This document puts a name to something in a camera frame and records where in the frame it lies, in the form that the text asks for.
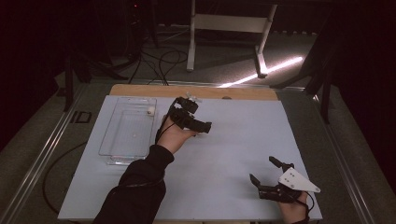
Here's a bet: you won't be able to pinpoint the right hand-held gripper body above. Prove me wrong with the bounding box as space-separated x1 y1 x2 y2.
257 162 322 204

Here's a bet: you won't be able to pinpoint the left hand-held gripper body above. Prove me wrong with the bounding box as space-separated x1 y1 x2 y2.
167 92 204 131

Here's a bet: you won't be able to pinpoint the clear plastic container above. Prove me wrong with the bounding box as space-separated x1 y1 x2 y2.
98 96 158 167

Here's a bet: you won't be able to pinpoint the person's left hand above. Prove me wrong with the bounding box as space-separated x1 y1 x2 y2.
155 115 200 155

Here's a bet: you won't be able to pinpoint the person's right hand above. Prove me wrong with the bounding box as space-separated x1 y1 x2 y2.
278 191 310 224

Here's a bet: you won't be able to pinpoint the light blue table mat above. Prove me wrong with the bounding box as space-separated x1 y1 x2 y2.
57 94 323 222

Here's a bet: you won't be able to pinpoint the black metal stand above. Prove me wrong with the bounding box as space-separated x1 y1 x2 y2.
63 54 129 113
270 27 345 125

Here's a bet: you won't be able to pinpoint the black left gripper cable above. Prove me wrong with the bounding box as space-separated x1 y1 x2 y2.
154 114 176 146

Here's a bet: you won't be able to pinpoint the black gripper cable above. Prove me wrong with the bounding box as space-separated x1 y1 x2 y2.
300 190 316 219
154 114 176 146

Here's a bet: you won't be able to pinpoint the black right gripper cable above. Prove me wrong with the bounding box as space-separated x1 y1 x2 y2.
300 190 316 219

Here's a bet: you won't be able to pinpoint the black floor cables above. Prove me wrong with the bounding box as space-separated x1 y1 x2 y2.
128 49 190 87

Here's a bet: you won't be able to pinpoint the metal floor rail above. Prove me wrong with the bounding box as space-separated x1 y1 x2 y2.
0 83 89 224
312 92 376 224

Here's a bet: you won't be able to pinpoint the white desk frame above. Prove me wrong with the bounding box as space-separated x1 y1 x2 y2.
186 0 278 78

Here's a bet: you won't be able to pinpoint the black cable on carpet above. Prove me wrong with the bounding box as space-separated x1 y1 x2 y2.
41 140 90 216

